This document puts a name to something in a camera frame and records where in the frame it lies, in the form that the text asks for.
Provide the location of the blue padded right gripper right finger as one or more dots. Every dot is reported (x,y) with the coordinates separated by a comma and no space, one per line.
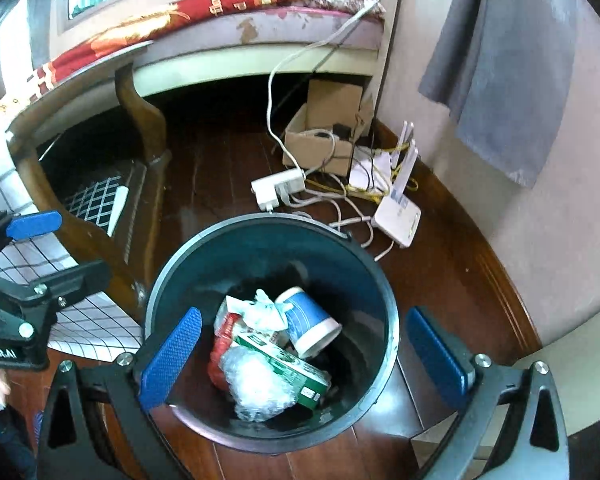
(446,359)

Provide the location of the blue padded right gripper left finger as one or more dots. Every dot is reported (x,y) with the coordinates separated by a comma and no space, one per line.
(163,356)

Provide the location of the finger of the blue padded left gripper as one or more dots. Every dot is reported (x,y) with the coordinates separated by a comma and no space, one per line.
(33,225)
(74,284)

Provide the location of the blue plastic cup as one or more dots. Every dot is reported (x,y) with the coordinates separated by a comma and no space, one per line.
(310,328)

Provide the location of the white paper wad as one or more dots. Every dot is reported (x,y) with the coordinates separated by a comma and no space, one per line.
(261,316)

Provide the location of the black round trash bin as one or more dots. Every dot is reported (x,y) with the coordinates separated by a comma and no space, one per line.
(275,252)

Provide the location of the white grid tablecloth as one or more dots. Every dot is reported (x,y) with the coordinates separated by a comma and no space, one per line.
(94,328)

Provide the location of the red mesh plastic bag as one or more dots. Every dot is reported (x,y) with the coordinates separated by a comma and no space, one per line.
(223,339)

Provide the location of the brown wooden table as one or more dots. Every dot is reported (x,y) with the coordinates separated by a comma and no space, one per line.
(94,125)

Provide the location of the clear crumpled plastic bag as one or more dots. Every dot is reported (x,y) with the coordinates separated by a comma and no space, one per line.
(259,393)

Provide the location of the green white carton box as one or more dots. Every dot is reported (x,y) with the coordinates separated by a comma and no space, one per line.
(310,384)

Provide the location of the white wifi router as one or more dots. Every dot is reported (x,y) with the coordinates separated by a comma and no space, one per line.
(396,215)

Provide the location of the white power strip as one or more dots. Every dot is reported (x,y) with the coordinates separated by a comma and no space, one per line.
(270,190)

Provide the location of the brown cardboard box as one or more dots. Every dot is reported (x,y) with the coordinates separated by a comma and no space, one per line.
(321,135)

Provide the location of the grey hanging cloth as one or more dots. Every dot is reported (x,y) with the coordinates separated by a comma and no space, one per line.
(503,69)

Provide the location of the bed with white frame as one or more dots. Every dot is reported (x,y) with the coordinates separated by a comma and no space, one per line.
(292,39)

